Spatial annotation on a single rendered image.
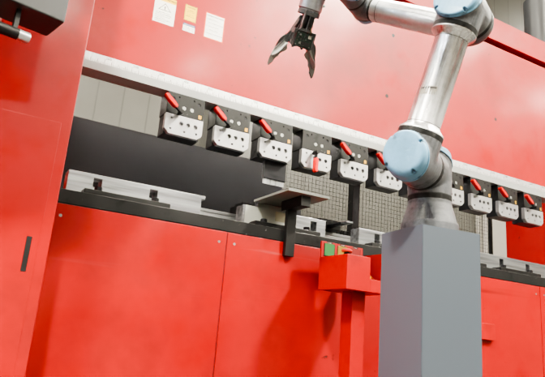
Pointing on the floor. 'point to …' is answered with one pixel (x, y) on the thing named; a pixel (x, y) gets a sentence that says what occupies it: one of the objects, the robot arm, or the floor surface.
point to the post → (353, 207)
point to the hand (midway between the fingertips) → (289, 71)
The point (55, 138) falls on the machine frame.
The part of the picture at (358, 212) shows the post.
